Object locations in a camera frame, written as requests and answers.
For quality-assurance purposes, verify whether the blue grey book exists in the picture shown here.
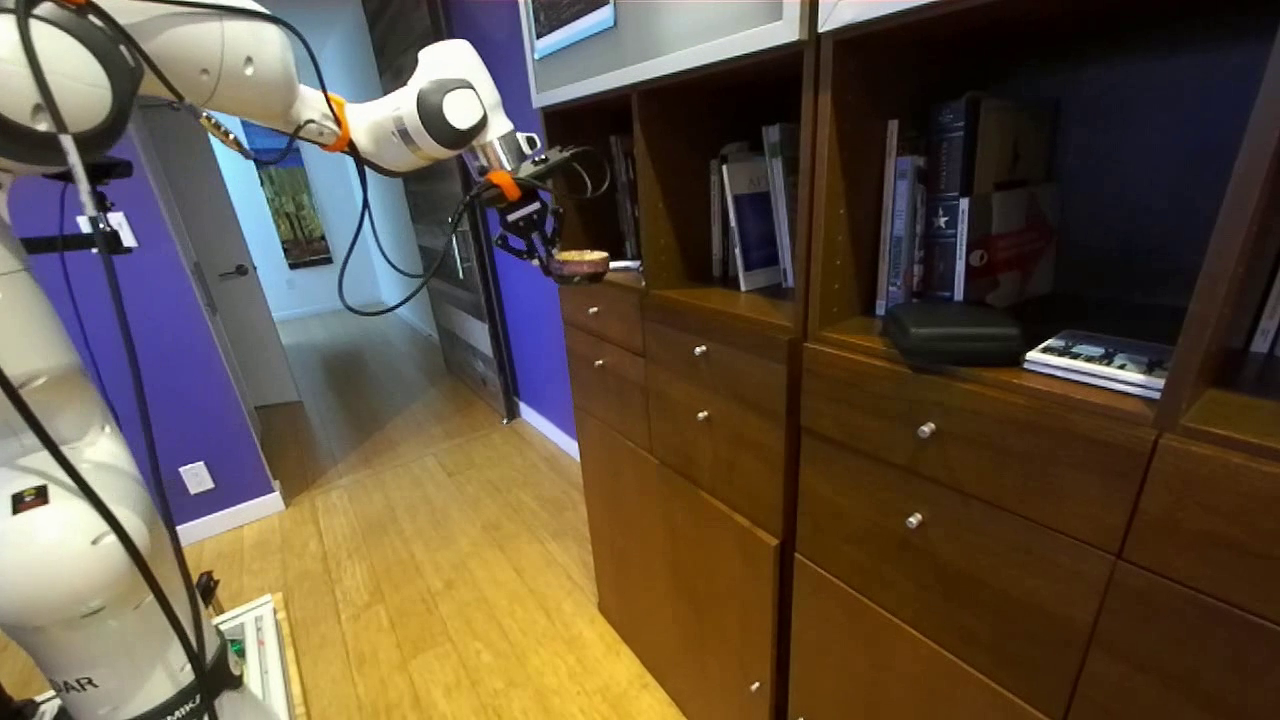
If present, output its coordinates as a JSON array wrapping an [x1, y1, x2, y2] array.
[[890, 152, 933, 317]]

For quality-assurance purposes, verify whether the flat lying magazine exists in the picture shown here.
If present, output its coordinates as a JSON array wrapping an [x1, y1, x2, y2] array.
[[1018, 330, 1181, 403]]

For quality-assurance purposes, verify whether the black camera stand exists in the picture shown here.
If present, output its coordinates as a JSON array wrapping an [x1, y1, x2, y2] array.
[[10, 156, 224, 673]]

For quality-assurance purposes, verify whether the grey door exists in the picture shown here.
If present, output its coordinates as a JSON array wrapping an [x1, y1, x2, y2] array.
[[132, 106, 299, 413]]

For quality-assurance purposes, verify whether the black zip case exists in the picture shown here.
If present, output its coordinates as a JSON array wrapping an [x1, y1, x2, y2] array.
[[879, 295, 1031, 372]]

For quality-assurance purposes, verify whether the white blue cover book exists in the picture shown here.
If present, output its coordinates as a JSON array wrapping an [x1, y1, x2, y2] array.
[[724, 152, 800, 295]]

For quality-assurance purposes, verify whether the tall white book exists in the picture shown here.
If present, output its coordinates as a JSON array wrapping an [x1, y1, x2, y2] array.
[[870, 118, 902, 322]]

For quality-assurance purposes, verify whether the brown wooden shelf cabinet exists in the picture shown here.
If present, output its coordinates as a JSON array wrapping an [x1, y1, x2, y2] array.
[[535, 0, 1280, 720]]

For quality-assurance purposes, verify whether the green wall painting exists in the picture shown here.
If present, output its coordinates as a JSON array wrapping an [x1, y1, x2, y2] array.
[[255, 156, 337, 272]]

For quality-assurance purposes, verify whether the tall black binder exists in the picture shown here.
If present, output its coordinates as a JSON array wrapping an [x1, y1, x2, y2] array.
[[924, 98, 976, 303]]

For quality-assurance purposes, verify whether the white wall outlet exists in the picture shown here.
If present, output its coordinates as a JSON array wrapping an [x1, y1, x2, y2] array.
[[176, 458, 220, 501]]

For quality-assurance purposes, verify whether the black hanging cable loop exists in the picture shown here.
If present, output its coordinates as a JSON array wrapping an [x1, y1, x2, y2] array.
[[332, 77, 490, 323]]

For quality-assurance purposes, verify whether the thin grey book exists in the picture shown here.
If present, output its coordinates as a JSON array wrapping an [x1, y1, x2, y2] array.
[[704, 141, 730, 289]]

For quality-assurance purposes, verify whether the brown red box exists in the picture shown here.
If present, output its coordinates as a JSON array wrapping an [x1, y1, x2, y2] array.
[[968, 98, 1064, 322]]

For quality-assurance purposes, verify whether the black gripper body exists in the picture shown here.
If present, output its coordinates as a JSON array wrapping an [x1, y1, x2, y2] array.
[[484, 146, 577, 239]]

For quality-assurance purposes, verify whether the black floor pole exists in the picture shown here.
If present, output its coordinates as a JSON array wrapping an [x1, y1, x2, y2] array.
[[457, 196, 525, 424]]

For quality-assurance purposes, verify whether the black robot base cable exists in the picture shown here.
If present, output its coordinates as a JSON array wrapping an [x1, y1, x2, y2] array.
[[0, 365, 224, 720]]

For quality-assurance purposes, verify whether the white floor box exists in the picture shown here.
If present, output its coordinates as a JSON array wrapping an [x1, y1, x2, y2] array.
[[210, 592, 310, 720]]

